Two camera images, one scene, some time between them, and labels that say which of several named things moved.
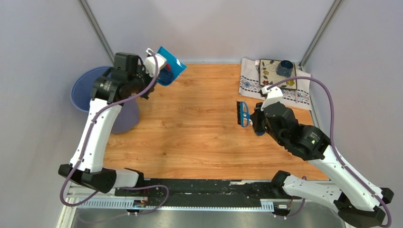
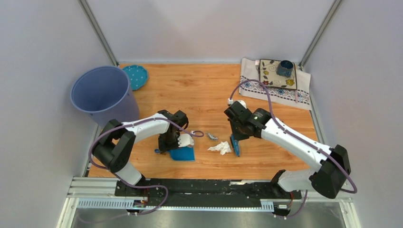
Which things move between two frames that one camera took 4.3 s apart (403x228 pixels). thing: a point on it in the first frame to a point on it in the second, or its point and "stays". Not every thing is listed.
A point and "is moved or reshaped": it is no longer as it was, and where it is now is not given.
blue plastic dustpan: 177,66 to 181,153
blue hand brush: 242,114 is moved or reshaped
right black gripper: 255,118 to 237,137
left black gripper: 140,71 to 163,148
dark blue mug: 284,68 stays
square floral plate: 268,75 stays
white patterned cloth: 249,85 stays
